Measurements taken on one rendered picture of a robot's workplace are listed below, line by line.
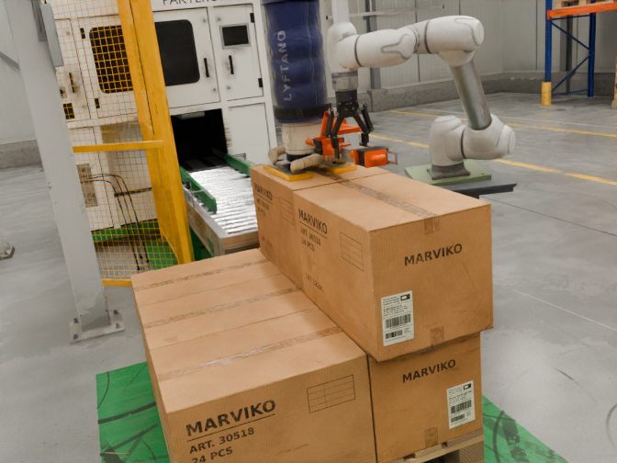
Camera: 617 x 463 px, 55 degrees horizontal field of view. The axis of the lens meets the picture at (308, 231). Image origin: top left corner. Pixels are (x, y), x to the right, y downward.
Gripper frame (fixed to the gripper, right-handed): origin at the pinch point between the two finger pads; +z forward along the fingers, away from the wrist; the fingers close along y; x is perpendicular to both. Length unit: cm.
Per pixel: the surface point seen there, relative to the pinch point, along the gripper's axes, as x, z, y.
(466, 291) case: 49, 39, -11
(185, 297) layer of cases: -35, 53, 61
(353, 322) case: 34, 47, 19
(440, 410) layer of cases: 43, 80, -4
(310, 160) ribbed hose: -21.9, 5.6, 7.1
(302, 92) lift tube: -31.6, -19.0, 4.0
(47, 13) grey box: -149, -64, 90
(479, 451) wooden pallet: 44, 101, -19
